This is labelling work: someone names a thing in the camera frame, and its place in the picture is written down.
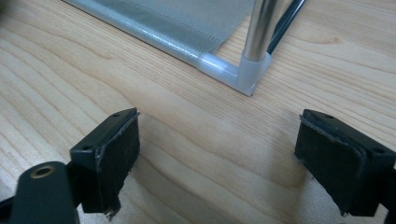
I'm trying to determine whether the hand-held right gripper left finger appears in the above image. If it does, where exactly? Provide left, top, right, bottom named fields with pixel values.
left=68, top=107, right=141, bottom=220

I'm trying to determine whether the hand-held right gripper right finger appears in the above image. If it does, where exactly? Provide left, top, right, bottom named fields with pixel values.
left=294, top=108, right=396, bottom=217

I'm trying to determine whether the grey metal shoe rack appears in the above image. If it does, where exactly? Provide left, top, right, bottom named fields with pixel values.
left=62, top=0, right=307, bottom=97

